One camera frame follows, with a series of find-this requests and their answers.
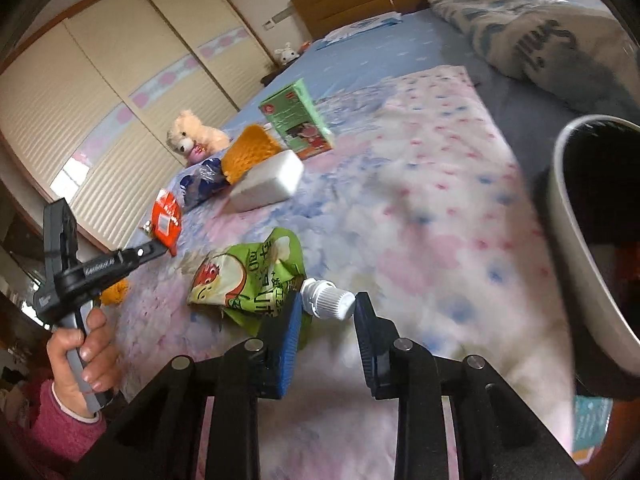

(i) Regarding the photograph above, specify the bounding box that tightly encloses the bed with blue sheet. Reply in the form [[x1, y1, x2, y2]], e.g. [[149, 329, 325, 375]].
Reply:
[[220, 7, 556, 176]]

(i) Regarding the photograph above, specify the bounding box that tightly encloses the person's left hand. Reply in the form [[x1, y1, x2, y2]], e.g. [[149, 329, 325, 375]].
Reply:
[[47, 305, 121, 418]]

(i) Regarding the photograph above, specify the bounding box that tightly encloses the blue plastic bag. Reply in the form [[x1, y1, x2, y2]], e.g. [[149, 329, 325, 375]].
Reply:
[[179, 157, 231, 208]]

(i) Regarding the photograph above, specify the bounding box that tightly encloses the orange red wrapper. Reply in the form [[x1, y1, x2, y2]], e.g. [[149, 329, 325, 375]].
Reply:
[[145, 187, 183, 256]]

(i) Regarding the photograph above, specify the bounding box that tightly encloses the dark wooden nightstand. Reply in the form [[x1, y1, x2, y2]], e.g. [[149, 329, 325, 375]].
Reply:
[[260, 62, 296, 86]]

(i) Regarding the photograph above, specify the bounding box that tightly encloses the pink floral blanket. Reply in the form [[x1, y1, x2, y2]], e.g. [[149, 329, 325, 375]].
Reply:
[[97, 65, 576, 480]]

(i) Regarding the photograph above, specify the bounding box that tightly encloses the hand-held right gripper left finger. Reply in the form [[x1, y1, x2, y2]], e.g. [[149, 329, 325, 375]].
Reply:
[[75, 290, 306, 480]]

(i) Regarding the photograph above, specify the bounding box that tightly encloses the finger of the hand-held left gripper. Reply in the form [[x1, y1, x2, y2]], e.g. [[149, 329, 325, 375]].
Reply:
[[125, 239, 162, 268]]

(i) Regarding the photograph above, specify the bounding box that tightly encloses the yellow foam fruit net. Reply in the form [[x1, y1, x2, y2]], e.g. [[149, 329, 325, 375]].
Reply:
[[221, 125, 283, 186], [100, 280, 132, 307]]

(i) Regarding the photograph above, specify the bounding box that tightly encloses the blue printed pillow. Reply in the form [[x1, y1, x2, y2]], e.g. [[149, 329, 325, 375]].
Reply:
[[315, 15, 403, 51]]

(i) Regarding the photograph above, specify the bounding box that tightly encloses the cream sliding door wardrobe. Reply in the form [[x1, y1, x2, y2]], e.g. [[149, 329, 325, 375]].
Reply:
[[0, 0, 276, 256]]

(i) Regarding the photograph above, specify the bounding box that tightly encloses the green and red carton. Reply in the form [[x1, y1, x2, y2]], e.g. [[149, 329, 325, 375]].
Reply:
[[258, 78, 335, 161]]

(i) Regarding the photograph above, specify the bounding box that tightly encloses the white foam block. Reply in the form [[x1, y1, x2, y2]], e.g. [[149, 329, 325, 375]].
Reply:
[[227, 149, 304, 213]]

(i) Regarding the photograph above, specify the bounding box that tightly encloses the blue patterned white duvet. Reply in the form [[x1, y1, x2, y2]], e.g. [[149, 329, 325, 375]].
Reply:
[[426, 0, 640, 111]]

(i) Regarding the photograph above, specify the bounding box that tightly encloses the wooden headboard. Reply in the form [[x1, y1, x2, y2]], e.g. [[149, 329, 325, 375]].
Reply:
[[291, 0, 493, 41]]

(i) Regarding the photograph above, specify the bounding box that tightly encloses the white trash bin black liner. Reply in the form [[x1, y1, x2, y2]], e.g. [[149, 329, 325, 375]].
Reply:
[[532, 115, 640, 401]]

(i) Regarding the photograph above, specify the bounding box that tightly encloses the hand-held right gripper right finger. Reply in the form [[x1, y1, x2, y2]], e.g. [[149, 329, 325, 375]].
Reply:
[[354, 291, 588, 480]]

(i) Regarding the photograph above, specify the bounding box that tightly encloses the person's left forearm pink sleeve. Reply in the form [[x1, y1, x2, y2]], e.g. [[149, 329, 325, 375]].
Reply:
[[15, 380, 108, 480]]

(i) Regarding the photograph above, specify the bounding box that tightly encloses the green snack bag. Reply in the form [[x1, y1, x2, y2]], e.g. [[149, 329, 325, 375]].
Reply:
[[187, 227, 307, 336]]

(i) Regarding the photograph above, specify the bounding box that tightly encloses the beige teddy bear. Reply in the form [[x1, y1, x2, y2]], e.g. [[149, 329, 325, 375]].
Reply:
[[166, 109, 232, 167]]

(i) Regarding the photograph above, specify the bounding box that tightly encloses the teal printed leaflet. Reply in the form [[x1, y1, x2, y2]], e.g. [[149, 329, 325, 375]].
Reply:
[[570, 395, 613, 466]]

